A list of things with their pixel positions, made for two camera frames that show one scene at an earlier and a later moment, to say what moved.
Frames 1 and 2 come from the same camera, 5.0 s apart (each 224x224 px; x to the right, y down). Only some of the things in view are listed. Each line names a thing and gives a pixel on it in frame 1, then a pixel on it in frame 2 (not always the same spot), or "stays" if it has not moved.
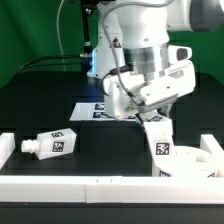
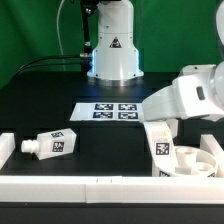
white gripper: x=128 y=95 -> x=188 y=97
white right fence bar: x=210 y=143 stays
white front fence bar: x=112 y=189 stays
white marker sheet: x=90 y=111 stays
